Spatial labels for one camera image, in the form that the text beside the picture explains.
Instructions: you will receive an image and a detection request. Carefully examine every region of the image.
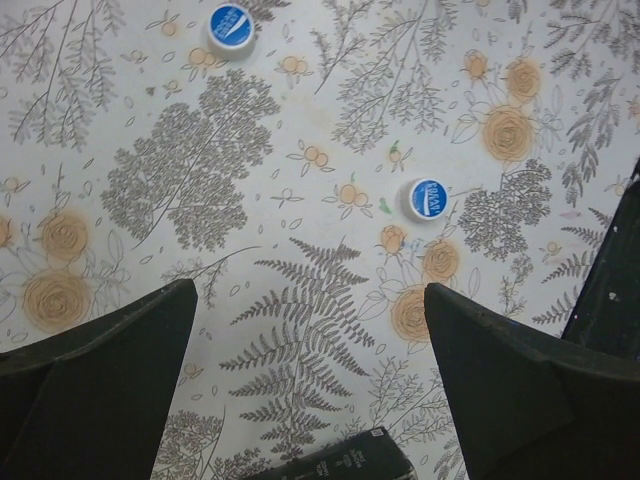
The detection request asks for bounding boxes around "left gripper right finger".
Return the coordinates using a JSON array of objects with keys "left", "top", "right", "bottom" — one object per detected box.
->
[{"left": 424, "top": 283, "right": 639, "bottom": 479}]

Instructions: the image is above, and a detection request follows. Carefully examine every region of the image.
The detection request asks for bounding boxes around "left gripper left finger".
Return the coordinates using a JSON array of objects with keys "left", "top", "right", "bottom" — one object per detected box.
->
[{"left": 1, "top": 279, "right": 198, "bottom": 479}]

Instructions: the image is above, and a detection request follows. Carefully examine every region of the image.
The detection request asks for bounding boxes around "blue white bottle cap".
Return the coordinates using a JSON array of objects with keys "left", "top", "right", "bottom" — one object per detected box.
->
[
  {"left": 206, "top": 3, "right": 256, "bottom": 61},
  {"left": 399, "top": 178, "right": 449, "bottom": 222}
]

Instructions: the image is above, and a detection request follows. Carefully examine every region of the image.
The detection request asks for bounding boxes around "black green product box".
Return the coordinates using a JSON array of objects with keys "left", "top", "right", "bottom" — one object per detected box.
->
[{"left": 250, "top": 427, "right": 418, "bottom": 480}]

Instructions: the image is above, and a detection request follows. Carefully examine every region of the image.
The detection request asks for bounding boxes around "floral patterned table mat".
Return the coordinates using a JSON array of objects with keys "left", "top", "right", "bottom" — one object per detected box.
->
[{"left": 1, "top": 1, "right": 639, "bottom": 479}]

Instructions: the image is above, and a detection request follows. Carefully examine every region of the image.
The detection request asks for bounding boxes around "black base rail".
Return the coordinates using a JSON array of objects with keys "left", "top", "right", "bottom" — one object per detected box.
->
[{"left": 562, "top": 166, "right": 640, "bottom": 362}]

